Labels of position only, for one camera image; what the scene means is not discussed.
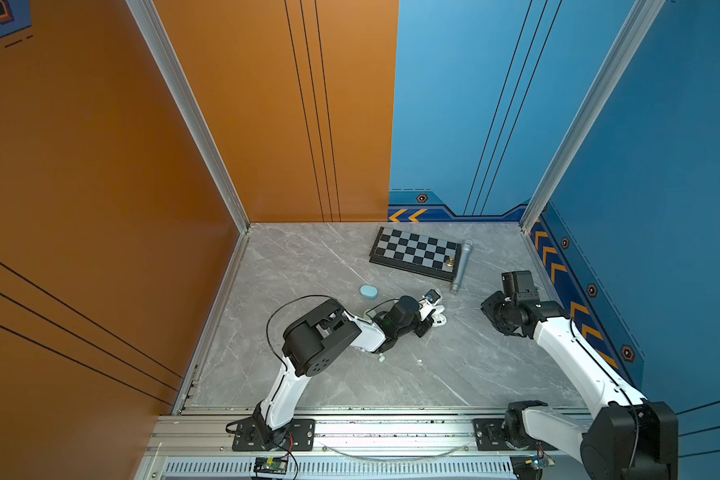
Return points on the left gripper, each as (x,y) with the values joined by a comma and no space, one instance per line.
(426,325)

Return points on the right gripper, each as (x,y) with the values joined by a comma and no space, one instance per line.
(486,308)

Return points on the white earbud case front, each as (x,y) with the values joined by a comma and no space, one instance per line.
(439,320)

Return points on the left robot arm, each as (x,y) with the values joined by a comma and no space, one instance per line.
(310,345)

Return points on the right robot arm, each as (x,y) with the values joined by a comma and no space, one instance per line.
(629,437)

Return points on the light blue earbud case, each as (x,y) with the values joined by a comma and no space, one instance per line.
(368,291)

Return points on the black white chessboard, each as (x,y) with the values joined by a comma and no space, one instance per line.
(414,253)

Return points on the grey microphone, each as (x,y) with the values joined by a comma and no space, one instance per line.
(459,272)

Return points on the green circuit board right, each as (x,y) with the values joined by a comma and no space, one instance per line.
(540,462)

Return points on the green circuit board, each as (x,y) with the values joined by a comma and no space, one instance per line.
(270,466)
(540,462)

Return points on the green circuit board left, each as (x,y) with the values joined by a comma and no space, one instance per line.
(270,466)

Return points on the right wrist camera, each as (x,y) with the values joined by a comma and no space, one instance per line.
(519,287)

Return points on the aluminium front rail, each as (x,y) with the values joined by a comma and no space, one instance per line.
(373,433)

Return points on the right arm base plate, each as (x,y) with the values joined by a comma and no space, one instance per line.
(490,435)

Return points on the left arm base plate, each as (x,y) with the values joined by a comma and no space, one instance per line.
(296,436)

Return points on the right aluminium corner post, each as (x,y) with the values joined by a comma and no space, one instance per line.
(628,40)

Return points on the aluminium corner post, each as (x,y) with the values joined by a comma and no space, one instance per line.
(628,40)
(153,32)

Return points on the left aluminium corner post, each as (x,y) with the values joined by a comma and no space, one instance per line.
(153,32)

